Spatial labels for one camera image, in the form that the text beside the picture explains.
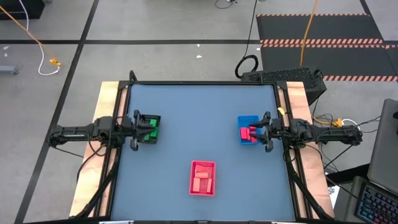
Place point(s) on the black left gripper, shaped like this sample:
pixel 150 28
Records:
pixel 132 129

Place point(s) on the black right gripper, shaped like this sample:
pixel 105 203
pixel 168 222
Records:
pixel 276 130

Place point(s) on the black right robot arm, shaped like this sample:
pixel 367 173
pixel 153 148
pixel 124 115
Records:
pixel 326 133

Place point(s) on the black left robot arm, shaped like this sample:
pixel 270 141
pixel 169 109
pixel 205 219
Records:
pixel 77 133

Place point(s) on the black plastic basket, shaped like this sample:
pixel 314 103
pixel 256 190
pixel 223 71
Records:
pixel 149 116

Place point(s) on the blue plastic basket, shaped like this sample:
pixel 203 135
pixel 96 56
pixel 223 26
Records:
pixel 245 119

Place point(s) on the yellow gripper tag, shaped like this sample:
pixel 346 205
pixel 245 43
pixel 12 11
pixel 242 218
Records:
pixel 281 110

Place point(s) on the wooden side board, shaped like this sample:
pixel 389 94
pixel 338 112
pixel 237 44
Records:
pixel 107 93
pixel 297 93

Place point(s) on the black perforated computer tower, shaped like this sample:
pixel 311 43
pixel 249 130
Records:
pixel 280 75

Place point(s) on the red plastic basket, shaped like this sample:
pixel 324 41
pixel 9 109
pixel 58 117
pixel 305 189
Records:
pixel 203 186

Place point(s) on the black striped floor mat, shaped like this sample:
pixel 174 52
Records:
pixel 342 59

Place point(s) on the grey laptop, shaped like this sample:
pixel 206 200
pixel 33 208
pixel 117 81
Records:
pixel 385 149

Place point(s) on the backlit black keyboard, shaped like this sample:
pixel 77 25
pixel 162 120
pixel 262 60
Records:
pixel 376 205

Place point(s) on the black floor box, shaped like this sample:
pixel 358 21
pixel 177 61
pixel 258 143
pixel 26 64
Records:
pixel 18 9

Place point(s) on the black table frame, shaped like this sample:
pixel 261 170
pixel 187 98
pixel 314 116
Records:
pixel 202 83

